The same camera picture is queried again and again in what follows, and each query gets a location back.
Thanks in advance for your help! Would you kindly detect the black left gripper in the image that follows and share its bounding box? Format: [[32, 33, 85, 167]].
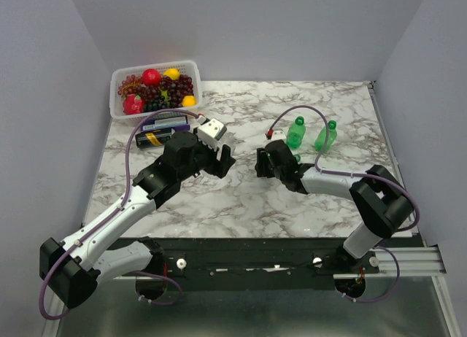
[[179, 128, 236, 182]]

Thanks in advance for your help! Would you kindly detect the green bottle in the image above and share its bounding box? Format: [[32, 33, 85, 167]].
[[314, 120, 338, 153], [286, 116, 306, 150]]

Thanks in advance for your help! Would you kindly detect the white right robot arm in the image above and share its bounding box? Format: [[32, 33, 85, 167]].
[[255, 140, 418, 273]]

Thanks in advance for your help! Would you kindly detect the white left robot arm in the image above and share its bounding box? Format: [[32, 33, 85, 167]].
[[39, 126, 235, 309]]

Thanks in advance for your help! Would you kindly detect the yellow lemon front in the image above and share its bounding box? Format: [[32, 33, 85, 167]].
[[181, 96, 197, 107]]

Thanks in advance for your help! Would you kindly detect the yellow lemon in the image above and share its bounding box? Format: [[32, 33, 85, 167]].
[[163, 68, 181, 80], [181, 96, 197, 107]]

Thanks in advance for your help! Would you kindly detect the black drink can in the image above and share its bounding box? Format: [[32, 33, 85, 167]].
[[135, 128, 175, 150]]

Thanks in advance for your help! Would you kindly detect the purple flat box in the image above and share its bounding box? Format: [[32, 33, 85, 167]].
[[140, 115, 190, 132]]

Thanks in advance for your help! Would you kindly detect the dark red grape bunch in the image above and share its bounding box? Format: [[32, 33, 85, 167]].
[[135, 74, 194, 109]]

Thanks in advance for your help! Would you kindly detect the black grape bunch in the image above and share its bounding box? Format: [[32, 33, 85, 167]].
[[143, 96, 170, 113]]

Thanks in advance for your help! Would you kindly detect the white plastic basket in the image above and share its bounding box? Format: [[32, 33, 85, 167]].
[[109, 60, 203, 126]]

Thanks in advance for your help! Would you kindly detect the yellow lemon back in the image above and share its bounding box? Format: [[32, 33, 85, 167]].
[[163, 68, 181, 80]]

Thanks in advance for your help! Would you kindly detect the pink dragon fruit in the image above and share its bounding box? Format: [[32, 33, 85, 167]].
[[123, 94, 145, 115]]

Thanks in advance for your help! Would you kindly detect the red apple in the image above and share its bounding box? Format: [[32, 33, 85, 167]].
[[142, 68, 162, 87]]

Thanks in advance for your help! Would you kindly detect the red grape bunch left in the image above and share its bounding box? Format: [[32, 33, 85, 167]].
[[117, 74, 142, 99]]

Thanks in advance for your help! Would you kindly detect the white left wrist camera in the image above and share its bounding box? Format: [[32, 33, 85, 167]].
[[195, 115, 227, 151]]

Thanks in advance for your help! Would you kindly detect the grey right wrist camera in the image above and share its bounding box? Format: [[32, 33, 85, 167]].
[[266, 129, 287, 142]]

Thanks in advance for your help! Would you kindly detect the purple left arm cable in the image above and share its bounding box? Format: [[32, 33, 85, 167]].
[[38, 109, 207, 321]]

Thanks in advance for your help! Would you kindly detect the black base frame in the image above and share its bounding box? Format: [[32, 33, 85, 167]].
[[144, 238, 379, 292]]

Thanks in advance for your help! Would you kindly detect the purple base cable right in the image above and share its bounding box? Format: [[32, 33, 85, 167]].
[[341, 246, 401, 304]]

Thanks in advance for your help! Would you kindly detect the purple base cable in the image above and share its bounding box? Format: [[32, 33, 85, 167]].
[[134, 271, 183, 306], [341, 246, 401, 304]]

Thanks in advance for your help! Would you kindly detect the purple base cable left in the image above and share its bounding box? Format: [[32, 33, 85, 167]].
[[134, 271, 183, 306]]

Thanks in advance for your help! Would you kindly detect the aluminium rail right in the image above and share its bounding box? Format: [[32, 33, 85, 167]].
[[333, 246, 448, 279]]

